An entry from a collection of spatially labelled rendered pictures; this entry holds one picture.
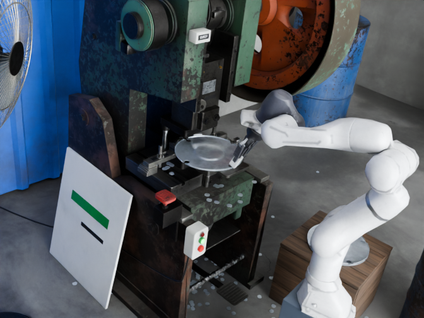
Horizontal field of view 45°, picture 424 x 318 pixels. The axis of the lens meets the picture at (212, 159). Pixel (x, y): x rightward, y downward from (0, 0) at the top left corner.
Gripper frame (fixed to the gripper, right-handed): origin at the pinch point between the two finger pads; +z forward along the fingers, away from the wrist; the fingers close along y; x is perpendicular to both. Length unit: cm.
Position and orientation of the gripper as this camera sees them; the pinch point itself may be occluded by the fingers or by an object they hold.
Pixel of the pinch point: (236, 160)
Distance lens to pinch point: 207.2
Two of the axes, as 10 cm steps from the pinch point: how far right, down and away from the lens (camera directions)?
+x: -6.2, -7.3, 2.9
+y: 6.7, -3.1, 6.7
